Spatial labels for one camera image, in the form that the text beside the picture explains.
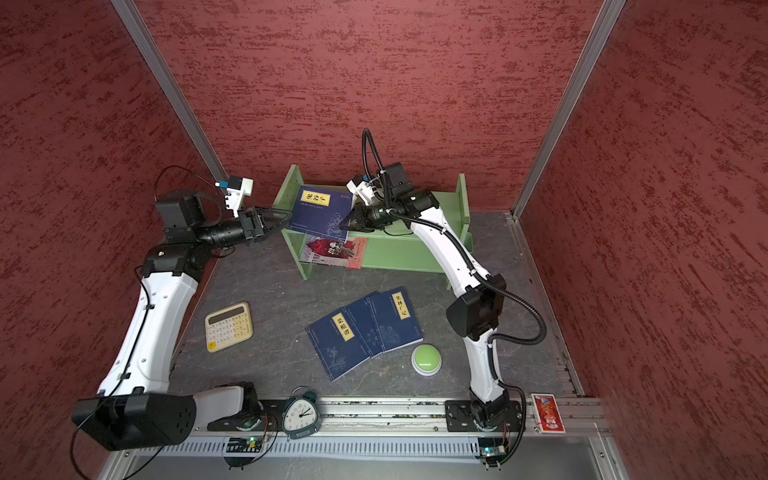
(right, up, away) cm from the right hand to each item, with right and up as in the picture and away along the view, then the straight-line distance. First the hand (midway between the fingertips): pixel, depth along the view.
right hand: (344, 231), depth 75 cm
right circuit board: (+37, -53, -5) cm, 65 cm away
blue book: (-7, +5, +2) cm, 9 cm away
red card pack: (+52, -47, -2) cm, 70 cm away
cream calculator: (-37, -28, +12) cm, 48 cm away
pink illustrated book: (-7, -6, +17) cm, 19 cm away
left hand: (-11, +1, -11) cm, 15 cm away
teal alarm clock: (-10, -45, -4) cm, 47 cm away
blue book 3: (+13, -27, +15) cm, 33 cm away
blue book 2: (-4, -33, +11) cm, 35 cm away
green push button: (+22, -36, +7) cm, 43 cm away
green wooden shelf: (+14, -7, +15) cm, 22 cm away
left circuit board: (-25, -55, -3) cm, 61 cm away
